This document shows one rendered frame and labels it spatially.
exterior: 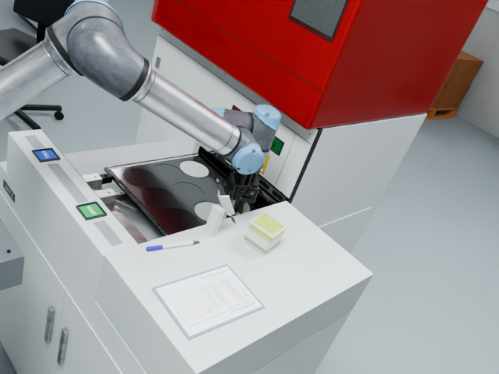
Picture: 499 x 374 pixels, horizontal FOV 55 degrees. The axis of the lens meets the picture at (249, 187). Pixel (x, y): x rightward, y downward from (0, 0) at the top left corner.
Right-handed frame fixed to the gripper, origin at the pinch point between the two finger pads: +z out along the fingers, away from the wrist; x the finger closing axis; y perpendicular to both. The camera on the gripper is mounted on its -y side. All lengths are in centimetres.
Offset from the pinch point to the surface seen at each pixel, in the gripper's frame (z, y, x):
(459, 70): 22, -406, 346
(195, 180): 1.3, -15.2, -9.8
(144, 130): 14, -66, -26
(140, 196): 1.3, -1.5, -26.9
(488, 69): 19, -450, 418
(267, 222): -12.1, 19.6, 4.2
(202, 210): 1.3, 0.5, -8.6
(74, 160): 9, -27, -48
